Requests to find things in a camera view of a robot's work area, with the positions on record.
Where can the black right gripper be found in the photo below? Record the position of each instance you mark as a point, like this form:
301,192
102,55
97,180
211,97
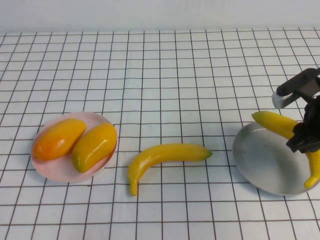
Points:
313,112

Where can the yellow plastic banana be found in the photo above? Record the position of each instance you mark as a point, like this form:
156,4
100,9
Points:
165,153
272,121

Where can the yellow mango with green tip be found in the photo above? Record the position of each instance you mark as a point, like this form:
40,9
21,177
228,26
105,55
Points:
95,147

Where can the orange plastic mango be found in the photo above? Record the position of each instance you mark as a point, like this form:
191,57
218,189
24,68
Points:
57,140

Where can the grey round plate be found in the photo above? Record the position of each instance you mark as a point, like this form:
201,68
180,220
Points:
265,160

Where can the pink round plate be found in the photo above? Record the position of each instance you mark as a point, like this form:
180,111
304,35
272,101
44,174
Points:
62,170

